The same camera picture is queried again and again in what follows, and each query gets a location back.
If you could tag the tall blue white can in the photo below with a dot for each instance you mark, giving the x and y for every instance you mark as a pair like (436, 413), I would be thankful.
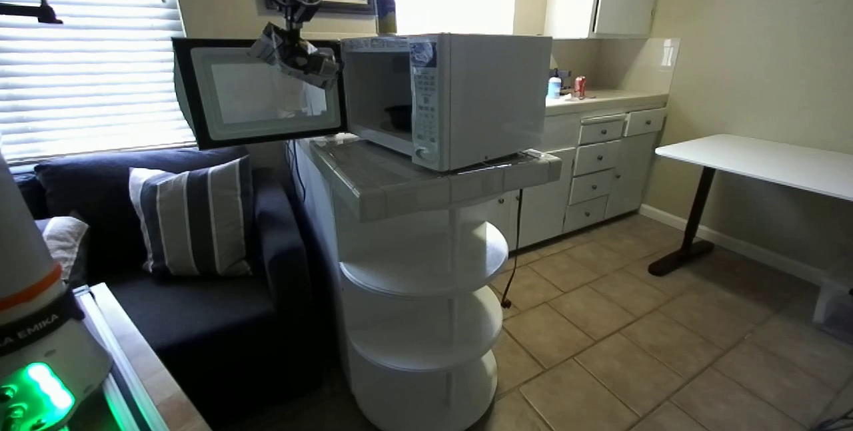
(385, 4)

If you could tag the microwave door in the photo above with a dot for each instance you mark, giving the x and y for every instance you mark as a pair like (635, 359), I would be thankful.
(260, 94)

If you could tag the white blue bottle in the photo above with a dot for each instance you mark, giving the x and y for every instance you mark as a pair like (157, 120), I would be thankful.
(554, 86)

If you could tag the window with white blinds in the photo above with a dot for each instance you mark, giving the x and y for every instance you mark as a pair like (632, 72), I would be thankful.
(86, 84)

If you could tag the white microwave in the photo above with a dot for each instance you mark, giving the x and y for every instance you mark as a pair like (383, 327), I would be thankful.
(486, 98)

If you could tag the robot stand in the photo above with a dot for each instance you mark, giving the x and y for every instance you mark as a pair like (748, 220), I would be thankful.
(143, 364)

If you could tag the dark blue sofa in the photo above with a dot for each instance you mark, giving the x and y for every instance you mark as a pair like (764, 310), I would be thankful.
(200, 318)

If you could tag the red can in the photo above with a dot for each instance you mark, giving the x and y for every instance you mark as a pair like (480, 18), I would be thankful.
(580, 86)

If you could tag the dark bowl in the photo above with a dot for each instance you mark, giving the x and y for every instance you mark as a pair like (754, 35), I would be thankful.
(400, 118)

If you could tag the white kitchen cabinet with drawers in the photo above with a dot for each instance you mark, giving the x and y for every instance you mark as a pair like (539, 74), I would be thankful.
(600, 171)

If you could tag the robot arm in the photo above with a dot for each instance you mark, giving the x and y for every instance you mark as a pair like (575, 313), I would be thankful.
(26, 264)

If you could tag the white table with black leg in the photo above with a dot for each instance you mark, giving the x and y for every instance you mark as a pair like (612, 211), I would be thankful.
(766, 161)

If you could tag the striped blue white cushion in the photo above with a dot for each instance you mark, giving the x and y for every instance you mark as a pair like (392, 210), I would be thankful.
(193, 218)

